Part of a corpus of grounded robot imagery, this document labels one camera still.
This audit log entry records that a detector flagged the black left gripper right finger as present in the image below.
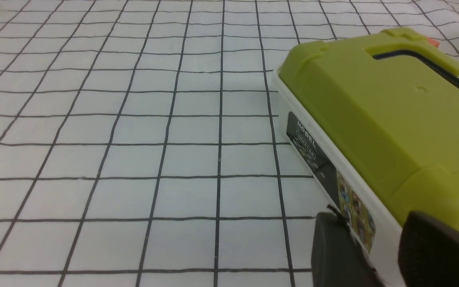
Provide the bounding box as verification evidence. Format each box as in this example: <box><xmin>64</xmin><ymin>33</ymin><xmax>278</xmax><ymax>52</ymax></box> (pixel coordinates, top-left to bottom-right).
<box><xmin>398</xmin><ymin>211</ymin><xmax>459</xmax><ymax>287</ymax></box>

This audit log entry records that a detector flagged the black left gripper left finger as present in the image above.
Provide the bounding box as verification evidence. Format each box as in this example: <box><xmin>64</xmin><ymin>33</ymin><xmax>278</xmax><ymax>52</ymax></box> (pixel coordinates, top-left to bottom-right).
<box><xmin>311</xmin><ymin>212</ymin><xmax>384</xmax><ymax>287</ymax></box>

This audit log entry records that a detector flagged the green lidded white storage box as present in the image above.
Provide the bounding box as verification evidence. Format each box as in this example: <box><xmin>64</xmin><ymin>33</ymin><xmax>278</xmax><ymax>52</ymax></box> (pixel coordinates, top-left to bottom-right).
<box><xmin>273</xmin><ymin>27</ymin><xmax>459</xmax><ymax>287</ymax></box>

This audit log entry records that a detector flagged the orange foam cube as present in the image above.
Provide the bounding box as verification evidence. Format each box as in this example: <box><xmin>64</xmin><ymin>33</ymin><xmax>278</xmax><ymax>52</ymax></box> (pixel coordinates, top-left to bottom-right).
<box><xmin>427</xmin><ymin>38</ymin><xmax>440</xmax><ymax>49</ymax></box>

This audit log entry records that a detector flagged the white black-grid tablecloth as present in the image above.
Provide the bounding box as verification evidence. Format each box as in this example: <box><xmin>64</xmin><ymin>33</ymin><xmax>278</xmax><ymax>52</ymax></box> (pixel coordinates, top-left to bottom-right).
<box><xmin>0</xmin><ymin>0</ymin><xmax>459</xmax><ymax>287</ymax></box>

